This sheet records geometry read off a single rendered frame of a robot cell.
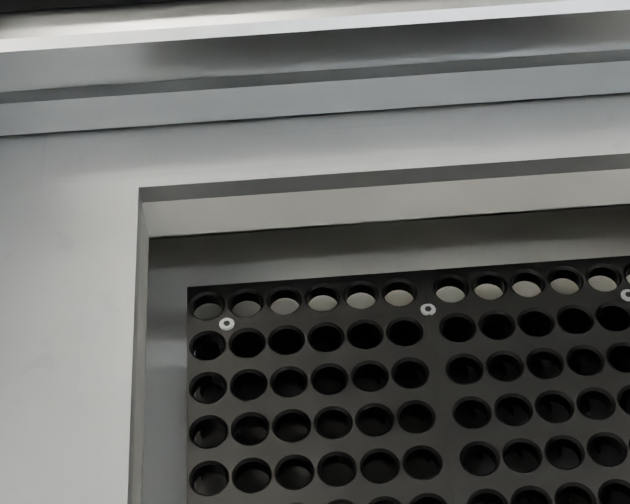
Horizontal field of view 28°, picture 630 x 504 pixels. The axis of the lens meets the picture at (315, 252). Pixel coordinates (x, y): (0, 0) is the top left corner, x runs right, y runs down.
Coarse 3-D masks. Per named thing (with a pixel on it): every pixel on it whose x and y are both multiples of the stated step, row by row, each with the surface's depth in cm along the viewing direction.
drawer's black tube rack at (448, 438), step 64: (320, 320) 46; (384, 320) 46; (448, 320) 46; (512, 320) 45; (576, 320) 49; (192, 384) 44; (256, 384) 48; (320, 384) 48; (384, 384) 44; (448, 384) 44; (512, 384) 44; (576, 384) 43; (192, 448) 42; (256, 448) 42; (320, 448) 42; (384, 448) 42; (448, 448) 42; (512, 448) 42; (576, 448) 42
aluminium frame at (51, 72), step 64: (0, 0) 43; (64, 0) 43; (128, 0) 43; (192, 0) 43; (256, 0) 43; (320, 0) 43; (384, 0) 43; (448, 0) 43; (512, 0) 43; (576, 0) 43; (0, 64) 43; (64, 64) 43; (128, 64) 43; (192, 64) 43; (256, 64) 44; (320, 64) 44; (384, 64) 45; (448, 64) 45; (512, 64) 45; (576, 64) 45; (0, 128) 45; (64, 128) 45
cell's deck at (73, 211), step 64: (128, 128) 46; (192, 128) 46; (256, 128) 46; (320, 128) 46; (384, 128) 45; (448, 128) 45; (512, 128) 45; (576, 128) 45; (0, 192) 44; (64, 192) 44; (128, 192) 44; (192, 192) 44; (256, 192) 45; (320, 192) 45; (384, 192) 45; (448, 192) 45; (512, 192) 45; (576, 192) 46; (0, 256) 42; (64, 256) 42; (128, 256) 42; (0, 320) 40; (64, 320) 40; (128, 320) 40; (0, 384) 39; (64, 384) 39; (128, 384) 39; (0, 448) 37; (64, 448) 37; (128, 448) 37
